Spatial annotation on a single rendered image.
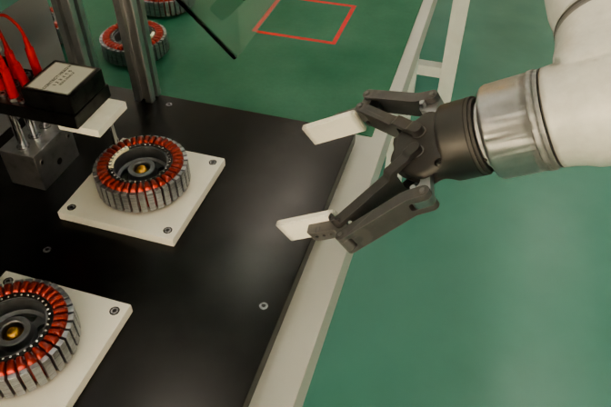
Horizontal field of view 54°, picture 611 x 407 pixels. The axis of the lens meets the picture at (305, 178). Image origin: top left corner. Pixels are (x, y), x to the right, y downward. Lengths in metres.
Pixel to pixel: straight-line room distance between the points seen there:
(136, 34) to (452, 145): 0.49
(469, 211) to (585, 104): 1.39
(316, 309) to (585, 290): 1.21
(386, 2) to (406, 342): 0.81
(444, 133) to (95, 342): 0.38
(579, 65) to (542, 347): 1.17
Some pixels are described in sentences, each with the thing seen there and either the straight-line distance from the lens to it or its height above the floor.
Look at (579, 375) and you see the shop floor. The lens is 1.62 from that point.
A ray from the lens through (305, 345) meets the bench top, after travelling 0.64.
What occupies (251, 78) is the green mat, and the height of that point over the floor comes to 0.75.
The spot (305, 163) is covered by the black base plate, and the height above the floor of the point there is 0.77.
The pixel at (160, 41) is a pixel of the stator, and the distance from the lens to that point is 1.07.
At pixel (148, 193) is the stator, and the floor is 0.81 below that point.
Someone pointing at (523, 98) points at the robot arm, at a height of 1.00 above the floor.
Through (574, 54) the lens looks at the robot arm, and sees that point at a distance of 0.54.
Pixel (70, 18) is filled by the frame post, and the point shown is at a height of 0.89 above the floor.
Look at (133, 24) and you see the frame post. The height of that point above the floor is 0.90.
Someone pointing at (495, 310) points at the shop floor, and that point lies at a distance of 1.66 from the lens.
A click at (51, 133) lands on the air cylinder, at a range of 0.82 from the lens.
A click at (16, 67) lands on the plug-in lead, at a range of 0.75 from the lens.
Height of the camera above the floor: 1.28
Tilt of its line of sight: 42 degrees down
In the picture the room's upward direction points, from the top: straight up
